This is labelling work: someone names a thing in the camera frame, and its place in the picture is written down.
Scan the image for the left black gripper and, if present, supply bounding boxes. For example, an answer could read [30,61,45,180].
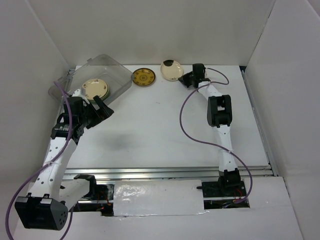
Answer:
[78,95,114,130]

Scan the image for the cream plate with black patch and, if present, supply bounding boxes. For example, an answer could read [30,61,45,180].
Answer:
[160,59,184,82]

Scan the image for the cream plate with brown motifs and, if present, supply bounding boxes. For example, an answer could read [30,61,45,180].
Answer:
[81,78,110,101]

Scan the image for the yellow patterned plate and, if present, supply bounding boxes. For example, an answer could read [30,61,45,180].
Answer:
[131,68,156,87]

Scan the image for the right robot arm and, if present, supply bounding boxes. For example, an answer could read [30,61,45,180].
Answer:
[178,63,241,196]

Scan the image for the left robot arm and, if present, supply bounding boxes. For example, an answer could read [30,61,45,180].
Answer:
[14,95,114,231]

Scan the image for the clear plastic bin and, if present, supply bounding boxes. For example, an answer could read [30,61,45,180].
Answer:
[57,54,132,109]

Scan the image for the white cover panel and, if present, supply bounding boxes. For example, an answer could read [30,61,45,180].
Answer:
[113,180,205,217]

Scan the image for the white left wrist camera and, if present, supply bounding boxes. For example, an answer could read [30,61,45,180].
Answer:
[71,87,86,99]

